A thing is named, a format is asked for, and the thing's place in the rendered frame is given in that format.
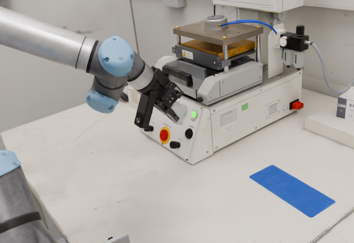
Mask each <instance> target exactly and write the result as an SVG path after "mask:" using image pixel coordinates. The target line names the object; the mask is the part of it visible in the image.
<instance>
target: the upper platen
mask: <svg viewBox="0 0 354 243"><path fill-rule="evenodd" d="M181 45H183V46H187V47H190V48H194V49H196V50H200V51H204V52H208V53H211V54H215V55H218V56H220V59H223V48H222V46H221V45H216V44H212V43H208V42H204V41H200V40H196V39H194V40H191V41H188V42H184V43H181ZM252 53H255V41H251V40H246V39H245V40H241V41H238V42H235V43H232V44H229V45H228V58H230V59H231V61H233V60H236V59H239V58H241V57H244V56H247V55H249V54H252Z"/></svg>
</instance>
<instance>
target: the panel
mask: <svg viewBox="0 0 354 243"><path fill-rule="evenodd" d="M176 101H178V102H179V103H180V104H185V105H186V106H187V111H186V114H185V116H183V118H182V122H183V125H177V124H175V123H174V122H173V121H171V120H170V119H169V118H168V117H166V116H165V115H164V114H163V113H161V112H160V111H159V110H158V109H156V108H155V107H153V111H152V115H151V119H150V123H149V125H152V126H153V128H154V130H153V131H150V132H145V131H144V129H142V128H141V132H143V133H144V134H146V135H147V136H149V137H150V138H152V139H153V140H155V141H156V142H158V143H159V144H161V145H163V146H164V147H166V148H167V149H169V150H170V151H172V152H173V153H175V154H176V155H178V156H179V157H181V158H182V159H184V160H185V161H187V162H189V160H190V156H191V152H192V149H193V145H194V141H195V137H196V134H197V131H198V127H199V123H200V120H201V116H202V112H203V108H204V107H202V106H200V105H198V104H196V103H193V102H191V101H189V100H187V99H185V98H182V97H180V99H179V98H178V99H177V100H176ZM193 111H195V112H196V116H195V117H194V118H193V117H192V116H191V113H192V112H193ZM187 129H190V130H191V132H192V135H191V137H190V138H187V137H186V136H185V131H186V130H187ZM162 130H167V132H168V138H167V140H166V141H162V140H161V139H160V132H161V131H162ZM171 141H176V142H179V143H180V147H179V148H176V149H171V148H170V142H171Z"/></svg>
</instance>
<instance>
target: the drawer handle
mask: <svg viewBox="0 0 354 243"><path fill-rule="evenodd" d="M162 72H163V73H164V74H165V75H166V76H169V75H171V76H173V77H176V78H178V79H181V80H184V81H186V86H187V87H190V86H192V85H193V79H192V75H191V74H189V73H186V72H183V71H180V70H178V69H175V68H173V67H170V66H167V65H165V66H162Z"/></svg>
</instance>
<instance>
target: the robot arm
mask: <svg viewBox="0 0 354 243"><path fill-rule="evenodd" d="M0 44H1V45H4V46H7V47H10V48H13V49H16V50H19V51H22V52H25V53H28V54H32V55H35V56H38V57H41V58H43V59H46V60H49V61H52V62H56V63H59V64H62V65H65V66H68V67H71V68H74V69H77V70H80V71H83V72H86V73H89V74H92V75H94V81H93V84H92V87H91V89H90V90H89V91H88V95H87V97H86V102H87V104H88V105H89V106H90V107H91V108H92V109H94V110H95V111H98V112H101V113H112V112H113V111H114V109H115V107H116V105H117V104H118V101H119V99H120V97H121V95H122V92H123V90H124V88H125V86H126V83H128V84H129V85H130V86H131V87H132V88H133V89H135V90H137V91H138V92H139V93H141V97H140V101H139V105H138V108H137V112H136V116H135V120H134V124H135V125H136V126H138V127H139V128H142V129H147V128H148V127H149V123H150V119H151V115H152V111H153V107H155V108H156V109H158V110H159V111H160V112H161V113H163V114H164V115H165V116H166V117H168V118H169V119H170V120H171V121H173V122H174V123H175V124H177V125H183V122H182V118H183V116H184V114H185V112H186V110H187V106H186V105H185V104H184V105H182V106H180V103H179V102H178V101H176V100H177V99H178V98H179V99H180V97H181V96H182V95H183V91H182V90H181V89H180V88H179V87H178V86H177V85H176V84H175V83H174V82H172V81H170V80H169V79H168V77H167V76H166V75H165V74H164V73H163V72H162V71H161V70H160V69H159V68H156V67H154V66H152V67H149V66H148V65H147V64H146V63H145V61H143V60H142V59H141V57H140V56H139V55H138V54H137V53H136V52H135V51H134V50H133V49H132V47H131V45H130V44H129V43H128V42H127V41H125V40H124V39H122V38H121V37H119V36H111V37H109V38H108V39H106V40H105V41H104V42H101V41H98V40H95V39H92V38H90V37H87V36H84V35H81V34H78V33H75V32H72V31H69V30H66V29H64V28H61V27H58V26H55V25H52V24H49V23H46V22H43V21H40V20H37V19H35V18H32V17H29V16H26V15H23V14H21V13H18V12H15V11H11V10H10V9H6V8H3V7H0ZM171 84H172V85H171ZM175 87H177V88H178V89H179V90H180V93H179V91H178V90H176V89H175ZM178 93H179V94H178ZM0 243H59V242H58V241H57V240H56V238H55V237H54V236H53V235H52V234H51V233H50V231H49V230H48V229H47V228H46V227H45V225H44V224H43V221H42V219H41V216H40V213H39V211H38V208H37V206H36V203H35V200H34V198H33V195H32V193H31V190H30V188H29V185H28V183H27V180H26V178H25V175H24V172H23V169H22V167H21V162H20V161H19V160H18V158H17V156H16V154H15V152H13V151H11V150H6V147H5V144H4V141H3V138H2V136H1V133H0Z"/></svg>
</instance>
